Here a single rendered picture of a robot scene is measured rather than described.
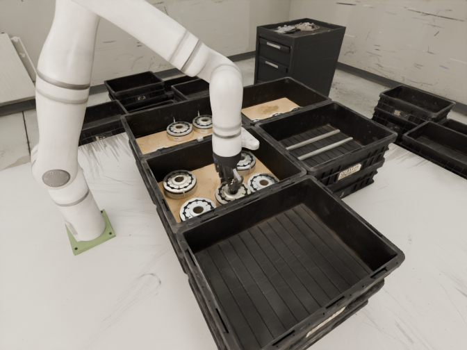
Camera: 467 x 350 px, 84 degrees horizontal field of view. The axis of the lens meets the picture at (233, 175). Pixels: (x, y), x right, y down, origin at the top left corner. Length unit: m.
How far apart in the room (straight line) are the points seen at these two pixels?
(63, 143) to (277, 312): 0.59
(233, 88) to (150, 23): 0.18
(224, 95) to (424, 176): 0.98
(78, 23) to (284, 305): 0.70
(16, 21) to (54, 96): 3.02
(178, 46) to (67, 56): 0.21
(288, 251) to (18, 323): 0.70
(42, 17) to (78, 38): 3.00
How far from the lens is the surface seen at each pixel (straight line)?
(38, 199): 1.21
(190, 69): 0.55
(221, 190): 0.75
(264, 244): 0.70
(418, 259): 0.99
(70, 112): 0.64
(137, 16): 0.54
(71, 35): 0.63
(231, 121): 0.59
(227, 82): 0.54
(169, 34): 0.54
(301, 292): 0.65
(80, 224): 0.89
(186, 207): 0.74
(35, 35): 3.65
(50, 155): 0.70
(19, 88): 3.66
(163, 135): 1.10
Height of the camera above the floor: 1.41
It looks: 42 degrees down
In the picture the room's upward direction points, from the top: straight up
